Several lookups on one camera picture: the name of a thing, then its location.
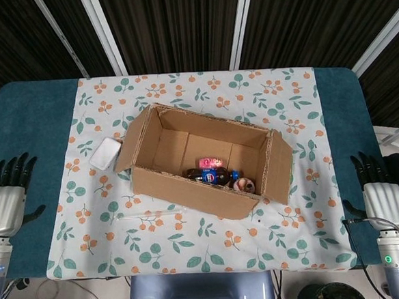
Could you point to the left black-fingered silver robot hand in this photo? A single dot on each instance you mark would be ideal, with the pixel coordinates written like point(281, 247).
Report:
point(3, 211)

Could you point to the right black-fingered silver robot hand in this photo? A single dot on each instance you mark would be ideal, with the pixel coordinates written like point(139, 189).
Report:
point(385, 205)

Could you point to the cardboard box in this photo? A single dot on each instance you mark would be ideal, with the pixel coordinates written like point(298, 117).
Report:
point(161, 190)

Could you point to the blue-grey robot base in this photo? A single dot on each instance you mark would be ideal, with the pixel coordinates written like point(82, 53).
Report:
point(196, 293)

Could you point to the teal table cover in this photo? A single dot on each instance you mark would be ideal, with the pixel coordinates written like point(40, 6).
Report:
point(30, 123)

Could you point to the black round bin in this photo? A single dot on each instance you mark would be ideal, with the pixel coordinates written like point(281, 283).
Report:
point(329, 294)

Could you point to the small white rounded case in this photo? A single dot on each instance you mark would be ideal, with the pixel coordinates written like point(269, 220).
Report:
point(102, 154)

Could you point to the small pink round toy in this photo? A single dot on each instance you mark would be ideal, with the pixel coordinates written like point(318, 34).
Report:
point(244, 184)

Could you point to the floral leaf-print tablecloth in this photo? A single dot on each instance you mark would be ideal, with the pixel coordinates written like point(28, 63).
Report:
point(158, 248)

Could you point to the pink snack packet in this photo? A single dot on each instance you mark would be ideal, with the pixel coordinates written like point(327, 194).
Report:
point(211, 162)

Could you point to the cola bottle with blue label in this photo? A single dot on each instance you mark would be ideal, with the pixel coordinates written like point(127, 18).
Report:
point(208, 176)

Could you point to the white metal rack frame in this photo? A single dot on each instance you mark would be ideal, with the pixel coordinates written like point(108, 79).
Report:
point(395, 136)

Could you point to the white slanted partition post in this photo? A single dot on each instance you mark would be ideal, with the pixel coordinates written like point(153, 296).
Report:
point(380, 42)

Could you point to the thin grey partition post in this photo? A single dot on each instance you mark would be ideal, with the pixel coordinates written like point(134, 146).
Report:
point(62, 37)

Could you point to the wide white partition post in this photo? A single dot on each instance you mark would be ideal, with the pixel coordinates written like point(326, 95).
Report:
point(102, 33)

